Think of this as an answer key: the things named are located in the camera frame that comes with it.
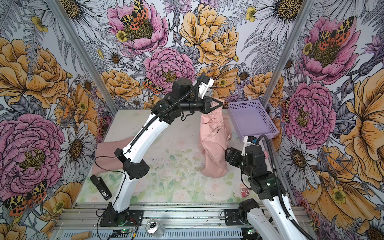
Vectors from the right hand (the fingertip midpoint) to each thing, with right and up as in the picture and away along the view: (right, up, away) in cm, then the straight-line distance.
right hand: (230, 156), depth 72 cm
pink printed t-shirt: (-70, -7, +19) cm, 73 cm away
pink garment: (-8, +10, -8) cm, 15 cm away
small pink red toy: (+9, -20, +6) cm, 22 cm away
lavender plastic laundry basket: (+25, +20, +44) cm, 54 cm away
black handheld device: (-68, -16, +9) cm, 71 cm away
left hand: (-6, +22, -6) cm, 24 cm away
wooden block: (-67, -34, -4) cm, 76 cm away
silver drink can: (-33, -26, -12) cm, 43 cm away
